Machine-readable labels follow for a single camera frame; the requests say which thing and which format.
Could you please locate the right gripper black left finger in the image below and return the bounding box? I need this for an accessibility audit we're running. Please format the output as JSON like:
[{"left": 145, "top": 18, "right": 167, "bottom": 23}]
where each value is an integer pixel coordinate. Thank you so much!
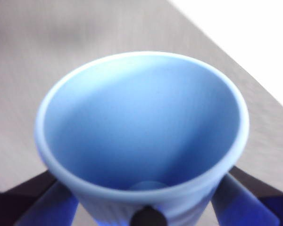
[{"left": 0, "top": 173, "right": 78, "bottom": 226}]

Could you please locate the blue ribbed plastic cup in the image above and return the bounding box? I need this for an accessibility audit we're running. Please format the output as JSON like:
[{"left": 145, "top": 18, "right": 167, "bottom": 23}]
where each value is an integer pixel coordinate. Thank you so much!
[{"left": 35, "top": 51, "right": 250, "bottom": 226}]

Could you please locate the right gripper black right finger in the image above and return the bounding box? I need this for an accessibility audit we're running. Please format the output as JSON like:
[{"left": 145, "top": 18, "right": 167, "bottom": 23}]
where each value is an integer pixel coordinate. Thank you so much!
[{"left": 212, "top": 167, "right": 283, "bottom": 226}]

